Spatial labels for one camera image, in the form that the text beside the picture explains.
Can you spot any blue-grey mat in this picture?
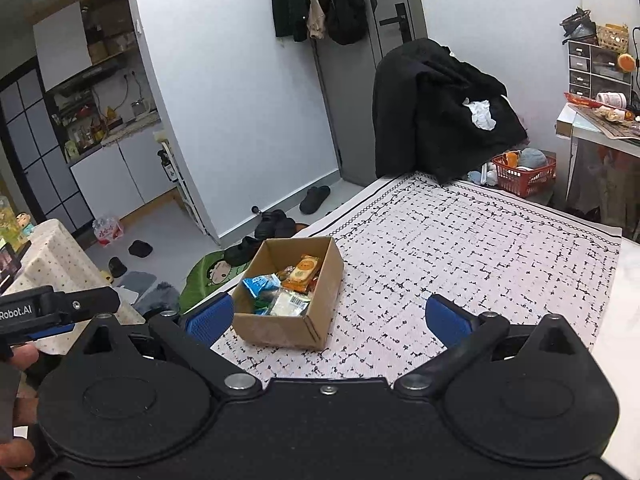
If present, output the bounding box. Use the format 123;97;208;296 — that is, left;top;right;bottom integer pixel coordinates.
116;271;157;293

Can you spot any black strappy bag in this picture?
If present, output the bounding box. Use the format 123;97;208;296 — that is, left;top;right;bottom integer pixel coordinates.
560;7;598;43

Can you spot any black hanging jacket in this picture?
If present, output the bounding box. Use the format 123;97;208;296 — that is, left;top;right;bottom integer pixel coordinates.
271;0;313;43

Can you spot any black hanging bag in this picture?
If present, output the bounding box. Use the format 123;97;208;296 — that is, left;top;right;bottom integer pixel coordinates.
325;0;368;46

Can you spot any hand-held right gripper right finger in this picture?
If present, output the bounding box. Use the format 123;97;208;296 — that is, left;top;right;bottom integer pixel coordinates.
392;294;586;401

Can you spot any woven basket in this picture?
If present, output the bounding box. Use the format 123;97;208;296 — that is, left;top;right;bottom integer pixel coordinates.
596;24;630;53

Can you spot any red flat packet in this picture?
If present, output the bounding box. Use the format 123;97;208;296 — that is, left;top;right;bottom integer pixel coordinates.
565;92;608;109

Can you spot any beige dotted tablecloth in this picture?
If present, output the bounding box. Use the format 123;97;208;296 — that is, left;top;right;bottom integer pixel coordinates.
0;217;146;356

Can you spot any grey door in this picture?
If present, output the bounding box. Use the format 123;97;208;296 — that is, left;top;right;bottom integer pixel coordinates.
312;0;428;186

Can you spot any person's left hand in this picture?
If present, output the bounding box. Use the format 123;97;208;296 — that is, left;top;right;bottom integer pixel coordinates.
0;344;41;480

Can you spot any beige hanging garment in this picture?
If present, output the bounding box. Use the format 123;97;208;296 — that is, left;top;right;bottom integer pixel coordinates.
305;0;331;41

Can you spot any blue snack packet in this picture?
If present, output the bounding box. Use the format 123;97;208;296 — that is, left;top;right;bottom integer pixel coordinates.
242;274;281;301

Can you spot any cardboard box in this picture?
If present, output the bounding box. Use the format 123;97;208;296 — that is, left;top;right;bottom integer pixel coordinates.
231;236;345;351

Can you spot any red plastic basket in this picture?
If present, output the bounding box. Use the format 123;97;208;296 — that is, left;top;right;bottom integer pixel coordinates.
491;152;557;198

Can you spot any grey fluffy mat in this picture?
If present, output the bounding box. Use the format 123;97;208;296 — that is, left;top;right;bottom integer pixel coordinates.
134;282;181;318

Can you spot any black coat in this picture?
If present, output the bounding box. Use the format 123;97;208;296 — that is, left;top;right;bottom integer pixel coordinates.
372;37;530;183

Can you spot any teal grey cloth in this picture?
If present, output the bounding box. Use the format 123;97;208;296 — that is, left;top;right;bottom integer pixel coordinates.
517;147;550;168

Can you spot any white kitchen cabinet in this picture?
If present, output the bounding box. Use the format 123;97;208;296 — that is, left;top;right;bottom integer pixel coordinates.
70;125;188;221

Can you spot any pink bottle pack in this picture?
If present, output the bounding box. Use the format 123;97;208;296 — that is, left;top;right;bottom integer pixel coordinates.
92;216;125;247

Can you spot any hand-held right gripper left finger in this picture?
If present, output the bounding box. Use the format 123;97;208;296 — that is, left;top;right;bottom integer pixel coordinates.
75;292;263;401

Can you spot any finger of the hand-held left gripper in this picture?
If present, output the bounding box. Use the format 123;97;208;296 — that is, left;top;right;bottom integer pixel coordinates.
22;322;77;341
40;286;122;322

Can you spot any black door handle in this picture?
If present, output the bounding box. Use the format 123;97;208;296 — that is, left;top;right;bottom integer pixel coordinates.
379;2;413;43

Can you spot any orange biscuit packet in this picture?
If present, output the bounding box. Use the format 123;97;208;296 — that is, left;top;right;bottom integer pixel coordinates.
281;255;321;292

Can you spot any black spray bottle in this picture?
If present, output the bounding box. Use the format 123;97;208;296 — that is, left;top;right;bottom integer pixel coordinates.
157;149;176;183

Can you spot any grey drawer organizer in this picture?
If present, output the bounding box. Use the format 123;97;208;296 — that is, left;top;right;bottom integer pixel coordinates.
567;40;633;101

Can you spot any dark sliding partition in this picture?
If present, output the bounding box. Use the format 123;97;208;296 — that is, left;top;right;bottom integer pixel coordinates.
0;55;96;233

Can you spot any green cartoon mat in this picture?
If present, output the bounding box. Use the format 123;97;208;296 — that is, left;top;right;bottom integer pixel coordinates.
179;247;261;313

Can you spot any white cloth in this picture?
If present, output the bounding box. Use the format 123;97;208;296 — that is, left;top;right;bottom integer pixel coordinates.
462;99;496;131

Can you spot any white desk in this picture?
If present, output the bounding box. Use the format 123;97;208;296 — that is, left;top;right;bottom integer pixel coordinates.
555;102;640;241

